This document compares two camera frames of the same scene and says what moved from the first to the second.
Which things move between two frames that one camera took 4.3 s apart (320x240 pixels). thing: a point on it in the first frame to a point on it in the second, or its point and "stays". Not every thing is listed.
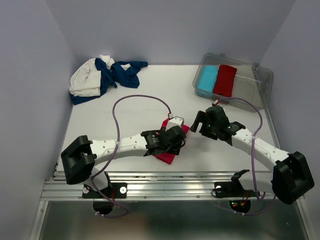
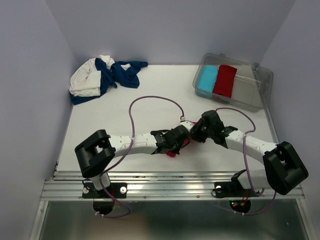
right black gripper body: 208,129 to 200,132
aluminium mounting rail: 153,185 stays
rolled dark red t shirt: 224,81 stays
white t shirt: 85,78 stays
